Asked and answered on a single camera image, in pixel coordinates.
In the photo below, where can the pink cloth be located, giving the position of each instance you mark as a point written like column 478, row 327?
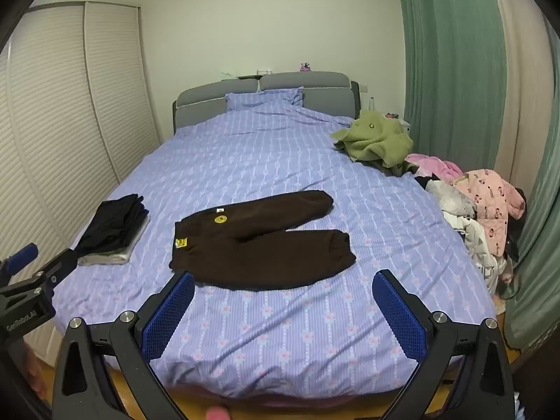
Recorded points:
column 431, row 164

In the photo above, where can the grey and white garment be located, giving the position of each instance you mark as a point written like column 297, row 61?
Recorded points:
column 450, row 199

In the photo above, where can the green fleece garment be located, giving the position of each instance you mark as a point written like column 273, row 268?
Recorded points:
column 376, row 140

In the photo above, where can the green curtain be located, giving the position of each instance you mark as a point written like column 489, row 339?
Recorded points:
column 538, row 249
column 442, row 52

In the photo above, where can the purple floral pillow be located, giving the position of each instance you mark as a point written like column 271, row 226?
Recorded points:
column 262, row 97

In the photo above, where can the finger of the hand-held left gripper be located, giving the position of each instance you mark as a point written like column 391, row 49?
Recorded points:
column 24, row 257
column 59, row 267

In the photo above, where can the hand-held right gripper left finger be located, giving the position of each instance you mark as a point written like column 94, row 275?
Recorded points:
column 168, row 319

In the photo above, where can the bed with lilac duvet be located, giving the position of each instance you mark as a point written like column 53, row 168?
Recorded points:
column 271, row 153

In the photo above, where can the beige curtain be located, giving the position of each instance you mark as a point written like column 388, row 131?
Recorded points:
column 525, row 74

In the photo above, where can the pink patterned jacket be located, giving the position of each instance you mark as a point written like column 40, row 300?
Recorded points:
column 490, row 201

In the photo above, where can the small pink toy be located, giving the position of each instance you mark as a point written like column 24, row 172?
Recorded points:
column 305, row 68

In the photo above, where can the stack of dark folded clothes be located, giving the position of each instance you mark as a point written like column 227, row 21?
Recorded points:
column 113, row 227

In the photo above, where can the grey padded bed headboard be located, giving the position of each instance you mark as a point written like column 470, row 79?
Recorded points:
column 306, row 81

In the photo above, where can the white louvered wardrobe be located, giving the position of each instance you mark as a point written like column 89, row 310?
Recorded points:
column 65, row 96

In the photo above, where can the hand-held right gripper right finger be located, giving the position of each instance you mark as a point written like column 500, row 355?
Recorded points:
column 400, row 319

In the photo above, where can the brown knitted sweater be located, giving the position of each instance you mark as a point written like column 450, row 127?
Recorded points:
column 262, row 253

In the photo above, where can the white nightstand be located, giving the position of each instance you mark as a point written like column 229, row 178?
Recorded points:
column 404, row 124

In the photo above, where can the dark flat book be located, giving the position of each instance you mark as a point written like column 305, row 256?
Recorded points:
column 247, row 77

